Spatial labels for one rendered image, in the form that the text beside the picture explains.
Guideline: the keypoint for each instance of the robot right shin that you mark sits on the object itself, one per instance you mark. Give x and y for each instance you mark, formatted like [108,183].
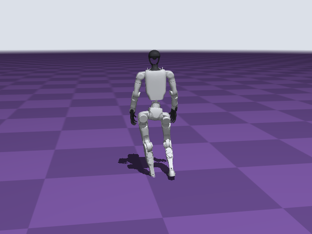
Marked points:
[169,155]

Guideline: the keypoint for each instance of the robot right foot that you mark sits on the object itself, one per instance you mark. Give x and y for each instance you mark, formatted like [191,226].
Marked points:
[171,173]

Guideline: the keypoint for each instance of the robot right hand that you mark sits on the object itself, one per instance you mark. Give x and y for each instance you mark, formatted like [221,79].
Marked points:
[173,115]

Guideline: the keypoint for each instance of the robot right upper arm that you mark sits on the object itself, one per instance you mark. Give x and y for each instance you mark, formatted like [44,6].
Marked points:
[172,83]

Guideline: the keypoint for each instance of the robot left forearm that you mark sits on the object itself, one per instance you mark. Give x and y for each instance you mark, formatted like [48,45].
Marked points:
[133,102]

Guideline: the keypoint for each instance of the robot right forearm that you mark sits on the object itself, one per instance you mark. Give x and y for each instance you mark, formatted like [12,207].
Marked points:
[174,101]

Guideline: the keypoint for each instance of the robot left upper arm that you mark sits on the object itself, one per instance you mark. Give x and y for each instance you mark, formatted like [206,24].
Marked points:
[140,76]

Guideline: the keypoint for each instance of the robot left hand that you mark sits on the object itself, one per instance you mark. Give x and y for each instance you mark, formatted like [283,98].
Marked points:
[132,117]

